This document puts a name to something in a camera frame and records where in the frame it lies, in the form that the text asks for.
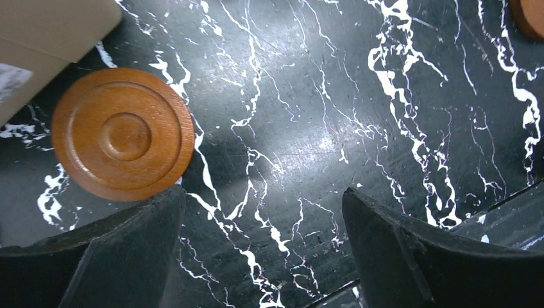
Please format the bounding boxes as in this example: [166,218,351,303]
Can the tan plastic tool case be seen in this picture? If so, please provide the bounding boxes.
[1,0,122,124]

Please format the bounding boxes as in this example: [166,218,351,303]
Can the dark wooden coaster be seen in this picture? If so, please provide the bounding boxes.
[508,0,543,42]

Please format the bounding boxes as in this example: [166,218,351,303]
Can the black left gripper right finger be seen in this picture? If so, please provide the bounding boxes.
[342,187,543,307]

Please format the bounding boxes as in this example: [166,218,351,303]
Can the brown wooden coaster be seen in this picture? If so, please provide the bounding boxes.
[51,68,195,201]

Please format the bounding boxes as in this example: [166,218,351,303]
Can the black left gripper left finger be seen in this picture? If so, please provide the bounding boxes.
[1,189,185,307]

